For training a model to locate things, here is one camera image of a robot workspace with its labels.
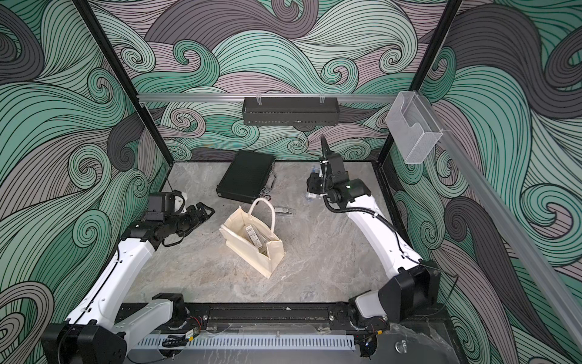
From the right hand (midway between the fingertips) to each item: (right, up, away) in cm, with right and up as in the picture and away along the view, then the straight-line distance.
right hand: (308, 181), depth 78 cm
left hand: (-36, -11, 0) cm, 38 cm away
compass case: (-18, -23, +5) cm, 29 cm away
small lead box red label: (+1, -1, -10) cm, 10 cm away
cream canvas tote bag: (-26, -28, +10) cm, 39 cm away
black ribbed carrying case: (-25, +2, +29) cm, 39 cm away
